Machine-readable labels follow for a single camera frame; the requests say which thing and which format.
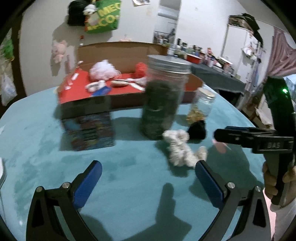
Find white translucent wrapper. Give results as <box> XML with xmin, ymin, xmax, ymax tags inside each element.
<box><xmin>212</xmin><ymin>138</ymin><xmax>232</xmax><ymax>154</ymax></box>

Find cream crochet plush toy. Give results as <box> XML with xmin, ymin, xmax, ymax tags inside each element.
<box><xmin>162</xmin><ymin>130</ymin><xmax>208</xmax><ymax>169</ymax></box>

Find white sock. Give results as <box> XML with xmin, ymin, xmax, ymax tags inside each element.
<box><xmin>134</xmin><ymin>77</ymin><xmax>147</xmax><ymax>87</ymax></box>

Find blue small pouch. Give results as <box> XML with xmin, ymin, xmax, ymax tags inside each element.
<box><xmin>91</xmin><ymin>86</ymin><xmax>112</xmax><ymax>96</ymax></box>

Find white mesh bath pouf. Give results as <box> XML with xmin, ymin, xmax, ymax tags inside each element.
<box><xmin>89</xmin><ymin>60</ymin><xmax>121</xmax><ymax>82</ymax></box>

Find person's right hand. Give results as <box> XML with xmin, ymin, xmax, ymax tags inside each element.
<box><xmin>263</xmin><ymin>162</ymin><xmax>296</xmax><ymax>200</ymax></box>

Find pink curtain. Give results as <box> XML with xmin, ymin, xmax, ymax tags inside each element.
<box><xmin>266</xmin><ymin>27</ymin><xmax>295</xmax><ymax>77</ymax></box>

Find white refrigerator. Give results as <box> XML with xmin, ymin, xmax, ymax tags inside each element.
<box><xmin>221</xmin><ymin>25</ymin><xmax>261</xmax><ymax>84</ymax></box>

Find black pompom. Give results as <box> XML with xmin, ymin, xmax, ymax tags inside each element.
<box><xmin>187</xmin><ymin>120</ymin><xmax>207</xmax><ymax>141</ymax></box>

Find dark green side table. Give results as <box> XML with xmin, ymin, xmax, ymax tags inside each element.
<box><xmin>191</xmin><ymin>63</ymin><xmax>245</xmax><ymax>94</ymax></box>

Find small glass jar yellow beads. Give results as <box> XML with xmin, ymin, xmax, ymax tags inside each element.
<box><xmin>186</xmin><ymin>87</ymin><xmax>216</xmax><ymax>125</ymax></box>

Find dark printed box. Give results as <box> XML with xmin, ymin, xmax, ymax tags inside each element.
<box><xmin>62</xmin><ymin>112</ymin><xmax>115</xmax><ymax>151</ymax></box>

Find teal plush table cover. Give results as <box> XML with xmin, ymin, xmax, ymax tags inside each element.
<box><xmin>0</xmin><ymin>84</ymin><xmax>276</xmax><ymax>241</ymax></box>

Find red bowl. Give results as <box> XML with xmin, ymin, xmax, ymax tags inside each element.
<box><xmin>186</xmin><ymin>54</ymin><xmax>202</xmax><ymax>64</ymax></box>

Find large glass jar metal lid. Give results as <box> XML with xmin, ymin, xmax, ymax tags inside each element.
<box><xmin>140</xmin><ymin>55</ymin><xmax>191</xmax><ymax>140</ymax></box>

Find white plastic bag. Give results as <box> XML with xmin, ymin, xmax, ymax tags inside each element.
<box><xmin>1</xmin><ymin>73</ymin><xmax>17</xmax><ymax>106</ymax></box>

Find cardboard box red inside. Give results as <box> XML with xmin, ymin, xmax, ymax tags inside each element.
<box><xmin>57</xmin><ymin>42</ymin><xmax>203</xmax><ymax>114</ymax></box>

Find green plush on door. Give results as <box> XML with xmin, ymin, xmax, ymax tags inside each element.
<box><xmin>1</xmin><ymin>39</ymin><xmax>15</xmax><ymax>61</ymax></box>

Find green tote bag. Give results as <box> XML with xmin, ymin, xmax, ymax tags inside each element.
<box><xmin>83</xmin><ymin>1</ymin><xmax>121</xmax><ymax>34</ymax></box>

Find black hanging bag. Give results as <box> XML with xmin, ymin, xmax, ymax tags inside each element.
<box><xmin>67</xmin><ymin>0</ymin><xmax>91</xmax><ymax>27</ymax></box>

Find wall mirror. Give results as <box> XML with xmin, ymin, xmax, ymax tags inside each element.
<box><xmin>153</xmin><ymin>0</ymin><xmax>181</xmax><ymax>44</ymax></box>

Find pink plush toy on wall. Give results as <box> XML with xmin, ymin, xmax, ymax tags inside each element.
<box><xmin>52</xmin><ymin>40</ymin><xmax>67</xmax><ymax>64</ymax></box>

